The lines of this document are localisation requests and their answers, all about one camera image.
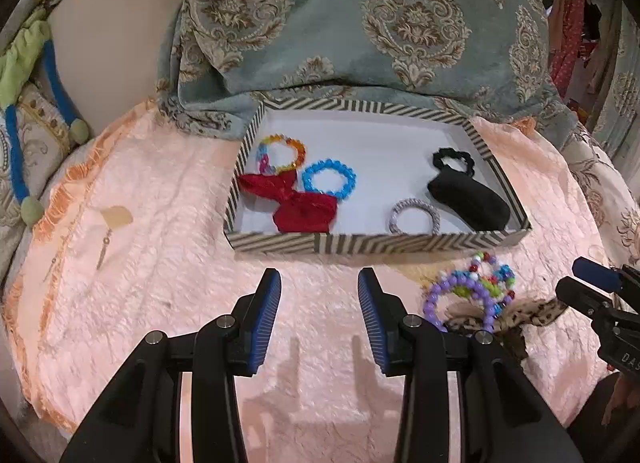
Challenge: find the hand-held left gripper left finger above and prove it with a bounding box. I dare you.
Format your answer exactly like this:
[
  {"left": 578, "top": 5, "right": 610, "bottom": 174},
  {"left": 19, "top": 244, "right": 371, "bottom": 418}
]
[{"left": 60, "top": 268, "right": 283, "bottom": 463}]

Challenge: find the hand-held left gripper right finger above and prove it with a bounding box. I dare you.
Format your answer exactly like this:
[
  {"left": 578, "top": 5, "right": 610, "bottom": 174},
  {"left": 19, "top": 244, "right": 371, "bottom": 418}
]
[{"left": 357, "top": 267, "right": 586, "bottom": 463}]

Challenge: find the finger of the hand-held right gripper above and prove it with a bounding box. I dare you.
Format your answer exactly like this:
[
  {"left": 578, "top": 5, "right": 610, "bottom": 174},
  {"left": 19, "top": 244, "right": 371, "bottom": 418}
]
[
  {"left": 571, "top": 256, "right": 640, "bottom": 294},
  {"left": 556, "top": 275, "right": 626, "bottom": 324}
]

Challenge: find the leopard print bow scrunchie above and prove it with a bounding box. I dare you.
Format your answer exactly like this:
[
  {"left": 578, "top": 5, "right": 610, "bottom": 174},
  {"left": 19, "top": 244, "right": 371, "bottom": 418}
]
[{"left": 445, "top": 295, "right": 568, "bottom": 361}]

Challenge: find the purple bead bracelet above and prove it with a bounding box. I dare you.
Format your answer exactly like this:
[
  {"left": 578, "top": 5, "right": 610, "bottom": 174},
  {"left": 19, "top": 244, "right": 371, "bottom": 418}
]
[{"left": 422, "top": 270, "right": 496, "bottom": 334}]

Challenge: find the grey spiral hair tie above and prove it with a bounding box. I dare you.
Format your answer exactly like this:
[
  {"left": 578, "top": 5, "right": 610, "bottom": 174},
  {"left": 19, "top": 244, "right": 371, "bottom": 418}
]
[{"left": 389, "top": 198, "right": 442, "bottom": 234}]

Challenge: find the red bow scrunchie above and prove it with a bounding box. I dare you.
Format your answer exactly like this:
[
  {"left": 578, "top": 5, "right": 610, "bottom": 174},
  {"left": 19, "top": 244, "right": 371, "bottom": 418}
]
[{"left": 237, "top": 170, "right": 338, "bottom": 234}]

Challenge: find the black cloth hair band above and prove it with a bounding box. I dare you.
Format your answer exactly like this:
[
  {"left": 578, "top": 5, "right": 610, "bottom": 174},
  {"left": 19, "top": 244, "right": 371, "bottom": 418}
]
[{"left": 426, "top": 169, "right": 511, "bottom": 232}]

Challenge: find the blue bead bracelet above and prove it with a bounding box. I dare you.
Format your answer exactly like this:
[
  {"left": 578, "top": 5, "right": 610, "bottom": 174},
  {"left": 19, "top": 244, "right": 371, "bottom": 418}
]
[{"left": 301, "top": 159, "right": 358, "bottom": 198}]

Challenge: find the striped cardboard box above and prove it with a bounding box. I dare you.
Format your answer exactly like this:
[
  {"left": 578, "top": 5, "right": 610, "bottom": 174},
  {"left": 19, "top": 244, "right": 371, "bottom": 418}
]
[{"left": 223, "top": 97, "right": 532, "bottom": 255}]

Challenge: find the amber multicolour bead bracelet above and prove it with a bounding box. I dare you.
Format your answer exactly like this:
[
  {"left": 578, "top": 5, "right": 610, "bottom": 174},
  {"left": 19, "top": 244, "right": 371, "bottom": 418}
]
[{"left": 255, "top": 133, "right": 307, "bottom": 175}]

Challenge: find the small black scrunchie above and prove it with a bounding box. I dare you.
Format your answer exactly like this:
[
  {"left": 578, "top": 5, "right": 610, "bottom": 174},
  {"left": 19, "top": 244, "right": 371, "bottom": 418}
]
[{"left": 431, "top": 146, "right": 475, "bottom": 178}]

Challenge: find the person's right hand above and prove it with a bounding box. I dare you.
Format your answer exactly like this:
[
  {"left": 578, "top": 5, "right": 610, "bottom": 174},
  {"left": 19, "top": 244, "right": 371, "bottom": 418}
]
[{"left": 600, "top": 373, "right": 640, "bottom": 426}]

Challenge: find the peach quilted bedspread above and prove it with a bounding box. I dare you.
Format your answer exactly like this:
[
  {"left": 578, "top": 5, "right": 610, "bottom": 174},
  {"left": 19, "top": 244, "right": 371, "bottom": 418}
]
[{"left": 2, "top": 98, "right": 621, "bottom": 463}]

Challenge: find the teal damask curtain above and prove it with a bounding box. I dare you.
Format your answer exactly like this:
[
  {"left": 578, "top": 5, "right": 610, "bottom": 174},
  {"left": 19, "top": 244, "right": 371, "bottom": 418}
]
[{"left": 595, "top": 3, "right": 640, "bottom": 164}]

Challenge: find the red hanging garment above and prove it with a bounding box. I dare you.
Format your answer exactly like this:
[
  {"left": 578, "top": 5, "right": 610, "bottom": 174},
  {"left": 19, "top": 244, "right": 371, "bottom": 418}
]
[{"left": 547, "top": 0, "right": 601, "bottom": 109}]

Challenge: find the teal damask cushion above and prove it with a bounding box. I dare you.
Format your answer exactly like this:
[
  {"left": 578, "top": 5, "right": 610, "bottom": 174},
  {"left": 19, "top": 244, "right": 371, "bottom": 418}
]
[{"left": 155, "top": 0, "right": 581, "bottom": 144}]

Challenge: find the plain cream cushion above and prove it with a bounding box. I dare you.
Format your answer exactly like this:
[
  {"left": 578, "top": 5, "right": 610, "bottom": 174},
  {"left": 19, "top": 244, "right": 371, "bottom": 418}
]
[{"left": 47, "top": 0, "right": 188, "bottom": 144}]

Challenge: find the green and blue cushion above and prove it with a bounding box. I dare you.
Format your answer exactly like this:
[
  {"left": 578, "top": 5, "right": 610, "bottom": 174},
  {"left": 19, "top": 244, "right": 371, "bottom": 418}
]
[{"left": 0, "top": 8, "right": 91, "bottom": 229}]

